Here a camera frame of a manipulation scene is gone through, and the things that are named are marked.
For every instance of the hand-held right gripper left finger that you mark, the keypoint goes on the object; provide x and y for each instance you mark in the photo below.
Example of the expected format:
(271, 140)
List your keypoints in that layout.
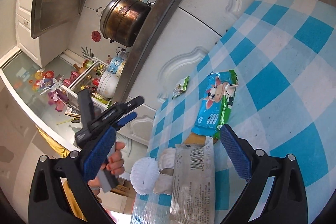
(98, 158)

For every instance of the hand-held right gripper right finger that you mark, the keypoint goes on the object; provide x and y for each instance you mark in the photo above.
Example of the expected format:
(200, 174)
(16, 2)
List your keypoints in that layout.
(236, 155)

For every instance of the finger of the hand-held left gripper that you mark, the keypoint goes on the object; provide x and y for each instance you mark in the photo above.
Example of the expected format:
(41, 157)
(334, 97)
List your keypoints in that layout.
(127, 120)
(131, 104)

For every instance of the white printed plastic packet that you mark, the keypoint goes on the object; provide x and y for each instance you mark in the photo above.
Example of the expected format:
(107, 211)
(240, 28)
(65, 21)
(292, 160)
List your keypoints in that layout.
(191, 187)

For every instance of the blue cow print wrapper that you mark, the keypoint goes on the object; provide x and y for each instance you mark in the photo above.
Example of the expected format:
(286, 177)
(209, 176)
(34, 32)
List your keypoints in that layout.
(215, 103)

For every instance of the person's left hand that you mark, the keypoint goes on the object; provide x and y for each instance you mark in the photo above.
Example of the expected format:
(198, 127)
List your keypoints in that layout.
(116, 163)

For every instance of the white bowl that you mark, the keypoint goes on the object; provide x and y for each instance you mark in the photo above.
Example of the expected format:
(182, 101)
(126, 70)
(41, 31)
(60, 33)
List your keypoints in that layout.
(107, 85)

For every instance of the white seasoning rack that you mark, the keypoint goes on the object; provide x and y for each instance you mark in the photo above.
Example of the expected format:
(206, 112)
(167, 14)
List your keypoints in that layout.
(68, 91)

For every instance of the blue cartoon bowl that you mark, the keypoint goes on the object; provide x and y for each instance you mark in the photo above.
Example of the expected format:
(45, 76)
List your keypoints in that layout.
(116, 65)

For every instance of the brown flat packet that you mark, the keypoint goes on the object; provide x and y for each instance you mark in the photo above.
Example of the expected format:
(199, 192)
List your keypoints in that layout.
(195, 138)

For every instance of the yellow hanging cloth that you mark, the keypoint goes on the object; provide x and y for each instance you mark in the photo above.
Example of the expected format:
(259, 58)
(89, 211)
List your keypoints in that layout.
(52, 142)

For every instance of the white foam fruit net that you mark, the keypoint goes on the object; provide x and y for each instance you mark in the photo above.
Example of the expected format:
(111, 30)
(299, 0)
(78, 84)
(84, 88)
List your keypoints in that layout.
(144, 174)

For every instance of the small green white wrapper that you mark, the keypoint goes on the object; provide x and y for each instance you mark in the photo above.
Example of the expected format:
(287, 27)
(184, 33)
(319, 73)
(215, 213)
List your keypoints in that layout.
(181, 87)

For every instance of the window with flower stickers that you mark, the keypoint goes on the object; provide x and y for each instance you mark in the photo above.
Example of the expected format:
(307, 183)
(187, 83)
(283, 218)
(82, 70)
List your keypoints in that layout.
(26, 77)

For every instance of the tarnished steel stockpot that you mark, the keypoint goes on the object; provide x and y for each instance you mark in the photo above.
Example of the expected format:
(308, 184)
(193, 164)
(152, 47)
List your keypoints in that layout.
(123, 22)

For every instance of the steel-edged kitchen counter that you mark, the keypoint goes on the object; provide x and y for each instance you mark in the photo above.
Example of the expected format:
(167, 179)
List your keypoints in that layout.
(162, 3)

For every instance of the white wall cabinet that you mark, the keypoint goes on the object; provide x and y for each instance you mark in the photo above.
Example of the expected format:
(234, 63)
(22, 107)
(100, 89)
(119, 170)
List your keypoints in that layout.
(26, 29)

